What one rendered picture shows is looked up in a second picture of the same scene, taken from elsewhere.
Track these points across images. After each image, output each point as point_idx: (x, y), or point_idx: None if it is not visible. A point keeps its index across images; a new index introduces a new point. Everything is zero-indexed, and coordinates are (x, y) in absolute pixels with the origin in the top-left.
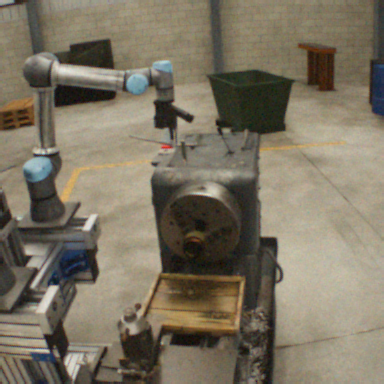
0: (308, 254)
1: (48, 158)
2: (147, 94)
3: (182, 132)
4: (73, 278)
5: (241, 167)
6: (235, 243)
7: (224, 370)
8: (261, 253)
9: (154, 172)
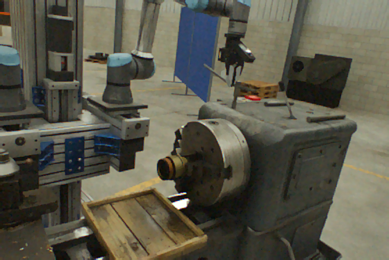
0: None
1: (130, 55)
2: (365, 115)
3: (369, 150)
4: (110, 159)
5: (276, 126)
6: (218, 195)
7: None
8: None
9: (205, 103)
